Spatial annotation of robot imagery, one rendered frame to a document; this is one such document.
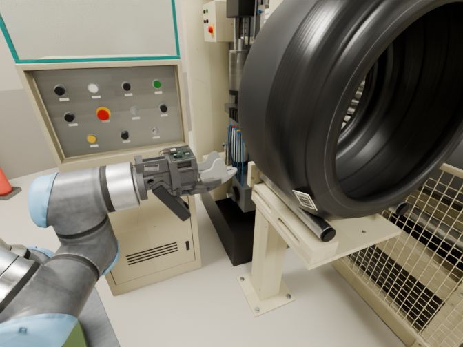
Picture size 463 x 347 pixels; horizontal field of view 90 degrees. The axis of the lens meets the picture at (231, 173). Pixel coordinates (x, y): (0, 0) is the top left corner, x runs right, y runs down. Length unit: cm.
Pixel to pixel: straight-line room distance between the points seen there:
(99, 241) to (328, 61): 52
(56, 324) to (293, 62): 54
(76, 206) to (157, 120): 73
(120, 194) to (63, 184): 9
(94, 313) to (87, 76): 83
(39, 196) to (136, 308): 124
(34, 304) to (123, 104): 83
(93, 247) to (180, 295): 115
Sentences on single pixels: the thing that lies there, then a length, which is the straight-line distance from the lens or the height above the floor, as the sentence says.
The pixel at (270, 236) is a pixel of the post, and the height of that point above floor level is 52.
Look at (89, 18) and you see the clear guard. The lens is 107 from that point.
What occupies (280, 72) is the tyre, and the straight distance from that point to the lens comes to 48.
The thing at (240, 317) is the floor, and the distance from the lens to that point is 153.
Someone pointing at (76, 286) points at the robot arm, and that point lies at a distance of 48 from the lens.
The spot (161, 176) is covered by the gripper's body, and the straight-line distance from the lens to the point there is 48.
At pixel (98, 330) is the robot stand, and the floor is 60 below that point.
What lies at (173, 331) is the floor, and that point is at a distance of 152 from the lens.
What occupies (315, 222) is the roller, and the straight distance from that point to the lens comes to 68.
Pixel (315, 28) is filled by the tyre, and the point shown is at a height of 136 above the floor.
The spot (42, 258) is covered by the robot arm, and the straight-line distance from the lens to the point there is 77.
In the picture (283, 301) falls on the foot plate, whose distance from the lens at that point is 159.
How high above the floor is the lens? 135
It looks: 30 degrees down
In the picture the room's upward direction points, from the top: straight up
